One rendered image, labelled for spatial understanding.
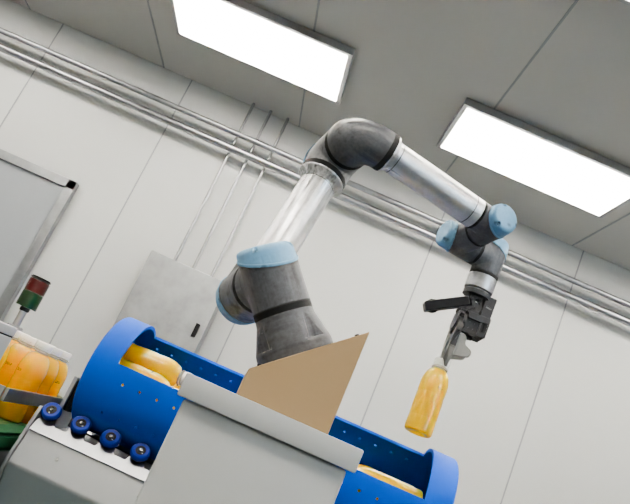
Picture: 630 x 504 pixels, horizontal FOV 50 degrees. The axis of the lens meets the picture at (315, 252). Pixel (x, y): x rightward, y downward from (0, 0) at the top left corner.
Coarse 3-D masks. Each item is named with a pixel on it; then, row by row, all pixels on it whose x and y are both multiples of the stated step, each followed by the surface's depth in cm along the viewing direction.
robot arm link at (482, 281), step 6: (468, 276) 175; (474, 276) 173; (480, 276) 172; (486, 276) 172; (468, 282) 173; (474, 282) 172; (480, 282) 171; (486, 282) 171; (492, 282) 172; (480, 288) 171; (486, 288) 171; (492, 288) 172; (492, 294) 173
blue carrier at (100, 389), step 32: (128, 320) 164; (96, 352) 154; (160, 352) 178; (192, 352) 175; (96, 384) 152; (128, 384) 152; (160, 384) 152; (224, 384) 177; (96, 416) 154; (128, 416) 152; (160, 416) 151; (128, 448) 159; (384, 448) 172; (352, 480) 148; (416, 480) 173; (448, 480) 151
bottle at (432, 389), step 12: (432, 372) 166; (444, 372) 166; (420, 384) 166; (432, 384) 164; (444, 384) 164; (420, 396) 163; (432, 396) 163; (444, 396) 165; (420, 408) 162; (432, 408) 162; (408, 420) 162; (420, 420) 160; (432, 420) 161; (420, 432) 162; (432, 432) 161
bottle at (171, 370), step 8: (136, 344) 168; (128, 352) 165; (136, 352) 165; (144, 352) 166; (152, 352) 166; (136, 360) 164; (144, 360) 164; (152, 360) 164; (160, 360) 165; (168, 360) 166; (152, 368) 164; (160, 368) 164; (168, 368) 164; (176, 368) 165; (168, 376) 164; (176, 376) 165
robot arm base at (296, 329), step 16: (288, 304) 126; (304, 304) 128; (256, 320) 129; (272, 320) 126; (288, 320) 125; (304, 320) 126; (320, 320) 130; (272, 336) 125; (288, 336) 124; (304, 336) 124; (320, 336) 125; (256, 352) 128; (272, 352) 124; (288, 352) 123
